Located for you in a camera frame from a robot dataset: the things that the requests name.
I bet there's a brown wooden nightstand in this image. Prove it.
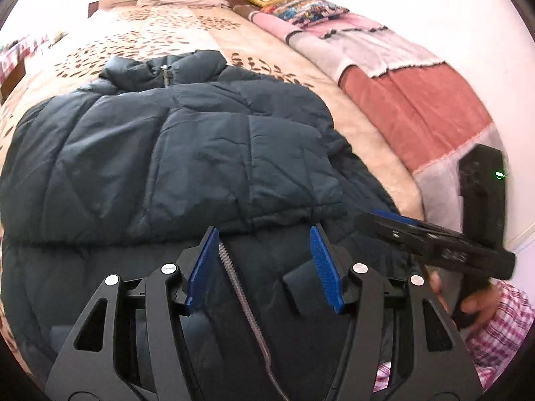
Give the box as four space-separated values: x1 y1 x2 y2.
0 31 70 101

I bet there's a dark teal puffer jacket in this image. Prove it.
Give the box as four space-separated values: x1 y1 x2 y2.
0 49 424 401

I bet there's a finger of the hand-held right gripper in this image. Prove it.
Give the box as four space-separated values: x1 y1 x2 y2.
354 208 435 260

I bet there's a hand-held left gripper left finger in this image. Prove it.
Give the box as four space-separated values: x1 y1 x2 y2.
45 226 222 401

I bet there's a colourful printed pillow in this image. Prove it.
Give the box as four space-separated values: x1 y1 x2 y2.
261 0 351 24

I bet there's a person's right forearm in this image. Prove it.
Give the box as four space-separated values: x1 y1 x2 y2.
464 280 535 390

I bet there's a pink red patchwork blanket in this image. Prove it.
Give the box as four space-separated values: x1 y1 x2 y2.
233 3 510 237

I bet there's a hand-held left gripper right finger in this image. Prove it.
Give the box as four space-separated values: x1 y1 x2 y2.
309 224 484 401

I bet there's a leaf print beige blanket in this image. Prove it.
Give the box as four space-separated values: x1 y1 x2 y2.
0 2 427 362

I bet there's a person's right hand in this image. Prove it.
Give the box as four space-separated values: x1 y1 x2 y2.
430 271 503 331

